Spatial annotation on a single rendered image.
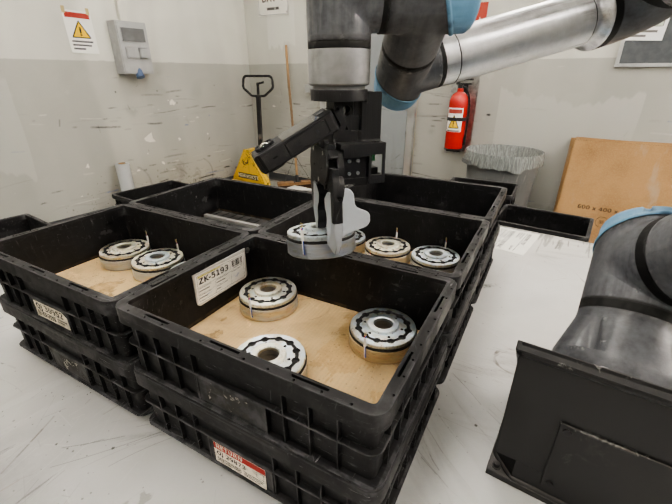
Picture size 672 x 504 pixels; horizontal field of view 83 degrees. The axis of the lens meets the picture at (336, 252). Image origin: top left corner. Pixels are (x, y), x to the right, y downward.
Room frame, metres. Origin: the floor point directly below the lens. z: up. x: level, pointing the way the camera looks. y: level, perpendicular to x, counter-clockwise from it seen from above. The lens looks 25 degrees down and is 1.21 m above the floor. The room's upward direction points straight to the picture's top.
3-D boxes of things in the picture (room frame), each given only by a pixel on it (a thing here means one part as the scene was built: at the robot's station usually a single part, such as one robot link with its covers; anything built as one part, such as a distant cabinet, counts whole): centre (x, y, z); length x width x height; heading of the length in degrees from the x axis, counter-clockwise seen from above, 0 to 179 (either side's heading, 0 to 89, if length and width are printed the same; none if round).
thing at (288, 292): (0.59, 0.12, 0.86); 0.10 x 0.10 x 0.01
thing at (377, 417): (0.47, 0.06, 0.92); 0.40 x 0.30 x 0.02; 61
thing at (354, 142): (0.52, -0.01, 1.14); 0.09 x 0.08 x 0.12; 110
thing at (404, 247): (0.80, -0.12, 0.86); 0.10 x 0.10 x 0.01
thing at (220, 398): (0.47, 0.06, 0.87); 0.40 x 0.30 x 0.11; 61
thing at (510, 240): (1.26, -0.53, 0.70); 0.33 x 0.23 x 0.01; 55
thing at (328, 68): (0.52, 0.00, 1.22); 0.08 x 0.08 x 0.05
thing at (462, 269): (0.74, -0.08, 0.92); 0.40 x 0.30 x 0.02; 61
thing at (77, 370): (0.67, 0.41, 0.76); 0.40 x 0.30 x 0.12; 61
